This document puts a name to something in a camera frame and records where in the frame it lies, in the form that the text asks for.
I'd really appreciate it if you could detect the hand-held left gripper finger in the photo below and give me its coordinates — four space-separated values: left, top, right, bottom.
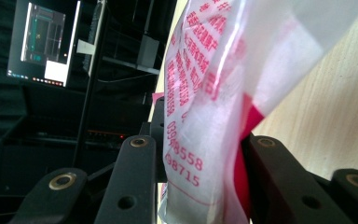
139 96 169 183

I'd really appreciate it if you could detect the clear plastic bag red print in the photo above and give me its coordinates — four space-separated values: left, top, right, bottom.
152 0 358 224

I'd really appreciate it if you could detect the dark device with small lights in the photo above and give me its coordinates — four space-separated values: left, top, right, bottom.
86 128 129 147

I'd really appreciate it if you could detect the black metal stand pole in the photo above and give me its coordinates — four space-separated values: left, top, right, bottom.
72 0 107 169

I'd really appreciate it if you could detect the grey box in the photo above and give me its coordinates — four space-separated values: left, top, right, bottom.
136 34 160 70

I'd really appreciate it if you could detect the white paper label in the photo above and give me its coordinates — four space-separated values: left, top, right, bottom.
76 38 96 57

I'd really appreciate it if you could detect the computer monitor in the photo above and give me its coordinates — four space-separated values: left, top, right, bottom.
7 0 82 89

